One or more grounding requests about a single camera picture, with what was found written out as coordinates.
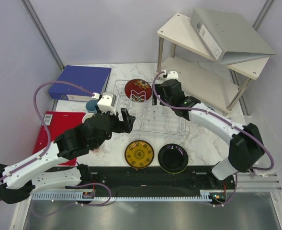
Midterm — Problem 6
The light blue cup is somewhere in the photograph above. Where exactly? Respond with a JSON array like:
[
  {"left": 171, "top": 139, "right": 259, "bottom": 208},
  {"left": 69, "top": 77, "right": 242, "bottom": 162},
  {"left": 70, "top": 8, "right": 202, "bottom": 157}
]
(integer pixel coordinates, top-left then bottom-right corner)
[{"left": 85, "top": 100, "right": 98, "bottom": 114}]

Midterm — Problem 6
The yellow patterned black plate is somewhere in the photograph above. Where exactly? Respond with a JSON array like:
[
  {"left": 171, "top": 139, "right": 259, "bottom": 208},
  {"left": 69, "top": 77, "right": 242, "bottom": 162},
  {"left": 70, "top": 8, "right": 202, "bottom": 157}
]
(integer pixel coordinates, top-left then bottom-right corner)
[{"left": 124, "top": 140, "right": 155, "bottom": 170}]

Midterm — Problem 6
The plain black plate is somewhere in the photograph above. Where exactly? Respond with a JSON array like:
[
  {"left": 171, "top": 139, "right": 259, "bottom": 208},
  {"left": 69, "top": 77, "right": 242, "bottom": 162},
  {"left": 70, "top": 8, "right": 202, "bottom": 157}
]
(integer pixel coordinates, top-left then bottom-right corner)
[{"left": 158, "top": 143, "right": 189, "bottom": 170}]

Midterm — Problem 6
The pink coffee mug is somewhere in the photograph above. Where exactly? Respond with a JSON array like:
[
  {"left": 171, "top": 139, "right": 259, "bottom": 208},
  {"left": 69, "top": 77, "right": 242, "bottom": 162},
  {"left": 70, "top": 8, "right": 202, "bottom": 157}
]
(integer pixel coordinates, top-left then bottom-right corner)
[{"left": 92, "top": 149, "right": 101, "bottom": 154}]

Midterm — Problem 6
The light blue mug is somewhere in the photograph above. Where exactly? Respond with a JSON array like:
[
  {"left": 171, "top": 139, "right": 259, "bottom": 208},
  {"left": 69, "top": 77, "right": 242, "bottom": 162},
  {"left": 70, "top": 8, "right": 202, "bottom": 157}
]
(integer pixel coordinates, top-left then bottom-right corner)
[{"left": 82, "top": 113, "right": 94, "bottom": 123}]

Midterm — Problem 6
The lime green plate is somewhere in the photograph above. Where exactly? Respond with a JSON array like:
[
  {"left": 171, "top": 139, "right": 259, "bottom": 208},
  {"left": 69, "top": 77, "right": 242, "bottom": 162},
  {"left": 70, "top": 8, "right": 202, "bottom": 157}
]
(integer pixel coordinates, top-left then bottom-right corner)
[{"left": 162, "top": 168, "right": 185, "bottom": 174}]

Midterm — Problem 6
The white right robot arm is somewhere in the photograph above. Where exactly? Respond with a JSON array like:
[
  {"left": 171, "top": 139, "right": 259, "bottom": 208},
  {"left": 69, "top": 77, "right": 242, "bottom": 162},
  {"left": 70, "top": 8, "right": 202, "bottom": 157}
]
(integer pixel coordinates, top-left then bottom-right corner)
[{"left": 152, "top": 79, "right": 265, "bottom": 189}]

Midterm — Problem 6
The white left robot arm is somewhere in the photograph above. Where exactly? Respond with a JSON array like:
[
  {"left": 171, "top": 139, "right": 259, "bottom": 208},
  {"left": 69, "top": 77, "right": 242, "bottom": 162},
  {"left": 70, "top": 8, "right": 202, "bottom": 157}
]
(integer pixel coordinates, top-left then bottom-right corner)
[{"left": 0, "top": 108, "right": 135, "bottom": 204}]

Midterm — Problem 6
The red folder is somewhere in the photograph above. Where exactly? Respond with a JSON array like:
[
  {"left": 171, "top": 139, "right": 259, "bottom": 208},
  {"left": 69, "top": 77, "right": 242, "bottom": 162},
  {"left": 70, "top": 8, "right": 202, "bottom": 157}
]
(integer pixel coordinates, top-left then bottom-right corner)
[{"left": 32, "top": 111, "right": 87, "bottom": 166}]

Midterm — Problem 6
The cream two-tier shelf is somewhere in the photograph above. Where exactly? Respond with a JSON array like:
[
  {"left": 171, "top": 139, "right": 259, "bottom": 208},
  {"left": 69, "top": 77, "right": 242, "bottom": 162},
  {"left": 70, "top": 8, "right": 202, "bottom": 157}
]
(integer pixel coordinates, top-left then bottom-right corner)
[{"left": 157, "top": 13, "right": 269, "bottom": 115}]

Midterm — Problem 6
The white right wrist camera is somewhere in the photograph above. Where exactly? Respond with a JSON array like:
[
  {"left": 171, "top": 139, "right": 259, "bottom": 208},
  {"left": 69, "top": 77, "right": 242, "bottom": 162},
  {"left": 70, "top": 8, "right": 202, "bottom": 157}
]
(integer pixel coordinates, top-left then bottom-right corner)
[{"left": 162, "top": 70, "right": 179, "bottom": 80}]

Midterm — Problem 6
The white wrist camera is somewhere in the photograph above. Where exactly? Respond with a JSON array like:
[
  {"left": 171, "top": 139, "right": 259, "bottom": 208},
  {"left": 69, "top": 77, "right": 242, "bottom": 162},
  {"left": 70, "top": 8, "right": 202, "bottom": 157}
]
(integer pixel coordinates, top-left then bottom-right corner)
[
  {"left": 162, "top": 70, "right": 179, "bottom": 80},
  {"left": 91, "top": 92, "right": 116, "bottom": 115}
]

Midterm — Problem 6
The white plate holder wire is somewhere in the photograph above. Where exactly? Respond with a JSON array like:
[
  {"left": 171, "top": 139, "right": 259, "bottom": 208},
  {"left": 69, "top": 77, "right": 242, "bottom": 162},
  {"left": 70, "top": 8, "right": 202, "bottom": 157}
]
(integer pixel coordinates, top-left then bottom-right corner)
[{"left": 130, "top": 90, "right": 147, "bottom": 103}]

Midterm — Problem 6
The clear wire dish rack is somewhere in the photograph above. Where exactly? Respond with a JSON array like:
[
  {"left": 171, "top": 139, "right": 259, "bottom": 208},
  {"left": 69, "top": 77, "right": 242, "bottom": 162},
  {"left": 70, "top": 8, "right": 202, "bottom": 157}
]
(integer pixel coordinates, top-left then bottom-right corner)
[{"left": 113, "top": 80, "right": 186, "bottom": 137}]

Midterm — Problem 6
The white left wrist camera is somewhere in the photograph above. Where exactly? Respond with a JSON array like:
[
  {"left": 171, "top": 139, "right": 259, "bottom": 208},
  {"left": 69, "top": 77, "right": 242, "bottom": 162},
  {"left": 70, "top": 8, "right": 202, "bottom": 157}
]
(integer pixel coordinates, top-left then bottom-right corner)
[{"left": 91, "top": 92, "right": 116, "bottom": 115}]

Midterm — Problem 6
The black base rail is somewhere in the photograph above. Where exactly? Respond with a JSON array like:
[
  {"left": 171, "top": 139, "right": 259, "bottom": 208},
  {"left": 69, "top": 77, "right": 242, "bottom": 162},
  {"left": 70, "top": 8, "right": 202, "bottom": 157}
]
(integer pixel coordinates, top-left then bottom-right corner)
[{"left": 76, "top": 164, "right": 235, "bottom": 197}]

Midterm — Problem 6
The blue ring binder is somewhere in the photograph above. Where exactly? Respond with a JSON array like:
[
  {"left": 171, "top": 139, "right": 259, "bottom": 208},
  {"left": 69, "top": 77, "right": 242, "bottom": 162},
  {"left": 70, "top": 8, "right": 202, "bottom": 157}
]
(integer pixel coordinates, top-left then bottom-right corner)
[{"left": 48, "top": 65, "right": 112, "bottom": 102}]

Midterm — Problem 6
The grey ring binder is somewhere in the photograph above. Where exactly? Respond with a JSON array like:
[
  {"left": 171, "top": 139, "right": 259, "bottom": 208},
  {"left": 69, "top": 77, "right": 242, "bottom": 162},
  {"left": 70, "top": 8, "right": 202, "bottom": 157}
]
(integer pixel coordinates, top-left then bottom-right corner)
[{"left": 190, "top": 8, "right": 276, "bottom": 65}]

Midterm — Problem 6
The light blue cable duct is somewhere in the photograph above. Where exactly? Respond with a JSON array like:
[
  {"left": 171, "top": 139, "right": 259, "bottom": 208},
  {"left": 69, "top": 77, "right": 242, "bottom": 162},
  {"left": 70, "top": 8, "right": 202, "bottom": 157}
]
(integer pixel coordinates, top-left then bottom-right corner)
[{"left": 31, "top": 190, "right": 225, "bottom": 202}]

